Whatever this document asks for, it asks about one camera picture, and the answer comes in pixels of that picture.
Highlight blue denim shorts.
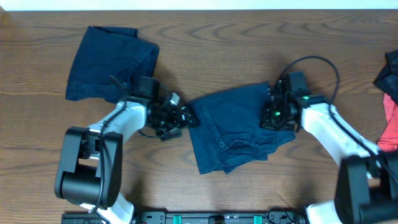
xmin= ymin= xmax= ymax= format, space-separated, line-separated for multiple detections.
xmin=188 ymin=82 xmax=295 ymax=174

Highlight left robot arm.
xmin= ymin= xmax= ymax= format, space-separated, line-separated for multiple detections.
xmin=54 ymin=77 xmax=199 ymax=224

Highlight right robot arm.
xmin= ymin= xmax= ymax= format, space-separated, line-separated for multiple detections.
xmin=261 ymin=72 xmax=397 ymax=223

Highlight folded dark navy shorts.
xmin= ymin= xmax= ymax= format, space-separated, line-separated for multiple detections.
xmin=65 ymin=26 xmax=159 ymax=103

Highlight dark garment at edge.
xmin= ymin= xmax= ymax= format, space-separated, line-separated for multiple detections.
xmin=373 ymin=50 xmax=397 ymax=104

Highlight red garment at edge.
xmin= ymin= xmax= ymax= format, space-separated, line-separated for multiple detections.
xmin=377 ymin=93 xmax=398 ymax=152

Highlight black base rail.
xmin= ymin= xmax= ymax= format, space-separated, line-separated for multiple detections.
xmin=60 ymin=210 xmax=308 ymax=224

